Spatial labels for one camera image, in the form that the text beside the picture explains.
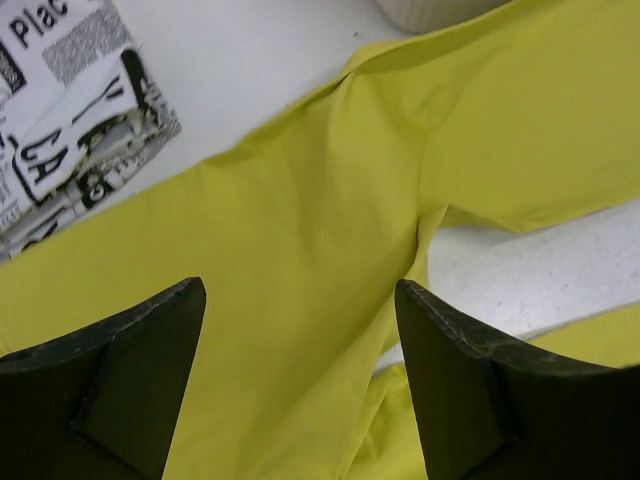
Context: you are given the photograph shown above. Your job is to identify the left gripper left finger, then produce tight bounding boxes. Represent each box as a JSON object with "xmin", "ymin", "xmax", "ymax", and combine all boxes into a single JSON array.
[{"xmin": 1, "ymin": 277, "xmax": 206, "ymax": 479}]

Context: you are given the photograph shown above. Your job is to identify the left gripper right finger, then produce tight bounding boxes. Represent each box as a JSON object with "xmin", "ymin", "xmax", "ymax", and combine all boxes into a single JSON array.
[{"xmin": 394, "ymin": 279, "xmax": 639, "ymax": 479}]

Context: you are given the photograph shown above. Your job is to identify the cream perforated laundry basket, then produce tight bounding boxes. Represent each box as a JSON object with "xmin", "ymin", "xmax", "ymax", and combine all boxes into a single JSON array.
[{"xmin": 375, "ymin": 0, "xmax": 507, "ymax": 34}]

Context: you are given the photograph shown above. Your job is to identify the folded newspaper print trousers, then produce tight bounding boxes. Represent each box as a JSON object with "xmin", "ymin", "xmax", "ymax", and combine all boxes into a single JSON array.
[{"xmin": 1, "ymin": 1, "xmax": 181, "ymax": 260}]

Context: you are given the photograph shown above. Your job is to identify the yellow-green trousers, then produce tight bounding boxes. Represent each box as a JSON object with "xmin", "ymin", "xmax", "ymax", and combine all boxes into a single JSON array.
[{"xmin": 1, "ymin": 1, "xmax": 639, "ymax": 479}]

